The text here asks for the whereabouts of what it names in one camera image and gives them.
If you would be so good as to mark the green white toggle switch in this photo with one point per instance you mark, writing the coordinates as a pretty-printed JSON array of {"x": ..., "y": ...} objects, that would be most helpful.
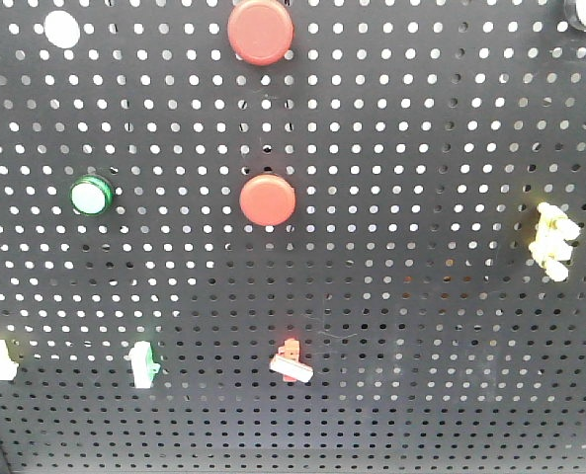
[{"x": 143, "y": 366}]

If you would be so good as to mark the upper red push button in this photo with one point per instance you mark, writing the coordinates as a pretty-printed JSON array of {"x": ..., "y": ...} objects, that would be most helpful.
[{"x": 260, "y": 32}]

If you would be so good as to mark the red white toggle switch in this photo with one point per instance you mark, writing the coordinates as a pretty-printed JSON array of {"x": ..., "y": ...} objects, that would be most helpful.
[{"x": 286, "y": 362}]

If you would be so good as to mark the red push button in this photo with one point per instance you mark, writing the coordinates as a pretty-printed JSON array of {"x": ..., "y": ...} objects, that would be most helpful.
[
  {"x": 267, "y": 200},
  {"x": 260, "y": 32}
]

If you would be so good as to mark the green push button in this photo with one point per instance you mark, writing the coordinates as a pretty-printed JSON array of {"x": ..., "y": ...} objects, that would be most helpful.
[{"x": 91, "y": 194}]

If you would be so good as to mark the black perforated pegboard panel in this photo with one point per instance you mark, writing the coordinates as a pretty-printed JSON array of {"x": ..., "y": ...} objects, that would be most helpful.
[{"x": 419, "y": 138}]

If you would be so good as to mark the lower red push button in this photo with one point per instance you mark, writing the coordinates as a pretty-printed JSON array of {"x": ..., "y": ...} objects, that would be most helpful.
[{"x": 267, "y": 200}]

